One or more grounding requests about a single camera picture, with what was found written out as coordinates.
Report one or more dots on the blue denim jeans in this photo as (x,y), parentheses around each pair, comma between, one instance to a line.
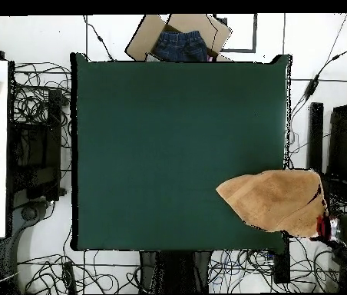
(179,46)

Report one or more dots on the orange terry towel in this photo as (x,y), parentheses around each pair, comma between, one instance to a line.
(271,199)

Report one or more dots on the black power strip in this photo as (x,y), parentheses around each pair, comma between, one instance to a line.
(282,264)

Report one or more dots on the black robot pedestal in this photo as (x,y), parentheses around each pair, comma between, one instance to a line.
(173,270)

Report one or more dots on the brown cardboard box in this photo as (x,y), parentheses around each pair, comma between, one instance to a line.
(142,40)

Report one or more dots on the dark green table cloth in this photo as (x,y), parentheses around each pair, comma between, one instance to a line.
(161,138)

